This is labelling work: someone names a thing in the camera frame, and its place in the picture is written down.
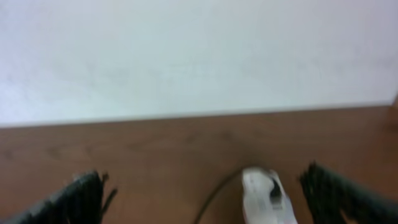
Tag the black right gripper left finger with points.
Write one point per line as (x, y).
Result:
(81, 202)

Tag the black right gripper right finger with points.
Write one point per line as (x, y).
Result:
(330, 197)

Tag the white power strip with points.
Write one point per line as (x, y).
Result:
(264, 198)

